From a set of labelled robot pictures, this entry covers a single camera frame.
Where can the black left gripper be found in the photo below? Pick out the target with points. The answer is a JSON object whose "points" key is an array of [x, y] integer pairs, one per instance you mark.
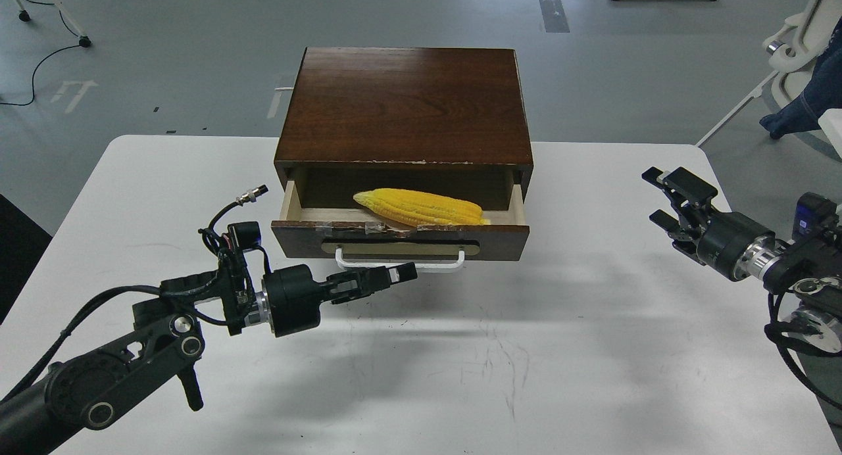
{"points": [[294, 297]]}

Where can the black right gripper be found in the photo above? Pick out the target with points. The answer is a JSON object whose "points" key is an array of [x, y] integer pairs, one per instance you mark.
{"points": [[731, 243]]}

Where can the wooden drawer with white handle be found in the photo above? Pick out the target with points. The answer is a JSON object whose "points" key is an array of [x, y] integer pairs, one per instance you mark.
{"points": [[319, 215]]}

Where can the yellow corn cob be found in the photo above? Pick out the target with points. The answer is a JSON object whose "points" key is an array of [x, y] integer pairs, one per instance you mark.
{"points": [[418, 208]]}

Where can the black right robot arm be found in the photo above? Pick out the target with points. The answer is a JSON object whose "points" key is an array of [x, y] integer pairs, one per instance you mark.
{"points": [[801, 275]]}

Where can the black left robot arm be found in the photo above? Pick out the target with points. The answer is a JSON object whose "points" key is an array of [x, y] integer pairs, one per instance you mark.
{"points": [[56, 400]]}

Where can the dark wooden cabinet box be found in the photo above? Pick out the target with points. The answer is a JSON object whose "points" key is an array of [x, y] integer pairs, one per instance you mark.
{"points": [[416, 106]]}

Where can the blue denim garment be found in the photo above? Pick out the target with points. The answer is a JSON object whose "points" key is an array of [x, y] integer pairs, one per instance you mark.
{"points": [[821, 93]]}

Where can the grey floor tape strip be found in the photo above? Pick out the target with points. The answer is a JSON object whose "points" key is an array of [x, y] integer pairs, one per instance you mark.
{"points": [[554, 17]]}

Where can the white stand leg with caster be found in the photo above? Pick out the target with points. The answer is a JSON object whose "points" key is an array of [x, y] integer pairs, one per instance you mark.
{"points": [[82, 39]]}

